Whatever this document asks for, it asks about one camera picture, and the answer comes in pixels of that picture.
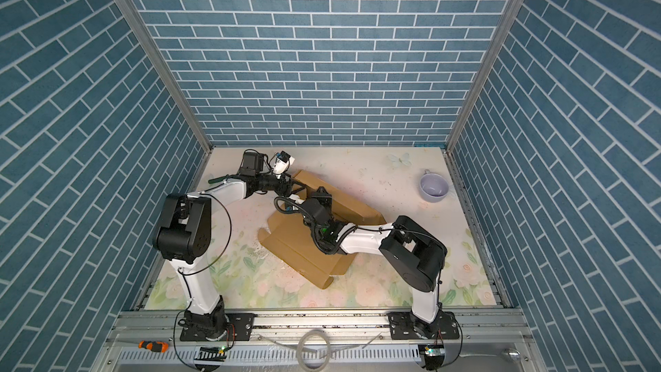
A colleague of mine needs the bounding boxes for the green handled pliers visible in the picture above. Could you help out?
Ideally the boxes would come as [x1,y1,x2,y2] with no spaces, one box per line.
[208,175,229,185]

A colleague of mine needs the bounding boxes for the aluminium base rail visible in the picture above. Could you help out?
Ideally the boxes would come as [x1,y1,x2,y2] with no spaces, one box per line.
[93,307,545,371]

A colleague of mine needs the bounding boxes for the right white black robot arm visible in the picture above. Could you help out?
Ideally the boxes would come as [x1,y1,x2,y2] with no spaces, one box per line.
[274,187,448,339]

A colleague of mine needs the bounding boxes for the orange black screwdriver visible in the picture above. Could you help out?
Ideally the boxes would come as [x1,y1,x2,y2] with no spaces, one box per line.
[139,340,170,353]

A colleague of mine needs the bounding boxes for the brown cardboard box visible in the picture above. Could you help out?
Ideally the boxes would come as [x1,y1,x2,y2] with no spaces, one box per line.
[258,170,386,289]

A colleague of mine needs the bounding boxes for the coiled grey cable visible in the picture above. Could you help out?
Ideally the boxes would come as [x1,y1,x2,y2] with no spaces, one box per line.
[257,329,383,372]

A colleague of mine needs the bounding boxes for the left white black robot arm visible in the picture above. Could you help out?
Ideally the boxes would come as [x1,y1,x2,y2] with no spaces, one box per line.
[153,149,294,341]

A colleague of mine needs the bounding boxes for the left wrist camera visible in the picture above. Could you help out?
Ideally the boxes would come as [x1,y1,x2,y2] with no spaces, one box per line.
[272,151,295,176]

